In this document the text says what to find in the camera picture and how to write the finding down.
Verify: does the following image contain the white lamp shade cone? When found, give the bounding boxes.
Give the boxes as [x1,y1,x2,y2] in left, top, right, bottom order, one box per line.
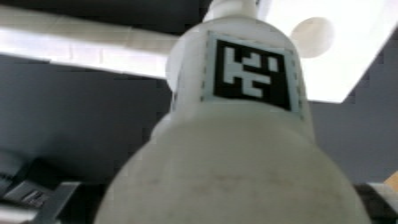
[290,17,335,58]

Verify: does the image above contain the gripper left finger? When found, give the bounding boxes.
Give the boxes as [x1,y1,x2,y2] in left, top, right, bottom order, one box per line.
[0,159,82,224]

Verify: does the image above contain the white lamp bulb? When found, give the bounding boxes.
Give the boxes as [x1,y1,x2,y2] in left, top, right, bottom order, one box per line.
[95,16,372,224]

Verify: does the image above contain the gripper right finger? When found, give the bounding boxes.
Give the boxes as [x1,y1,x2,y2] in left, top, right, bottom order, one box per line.
[356,183,398,224]

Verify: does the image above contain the white lamp base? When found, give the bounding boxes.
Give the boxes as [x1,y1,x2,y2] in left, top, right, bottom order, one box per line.
[203,0,258,22]

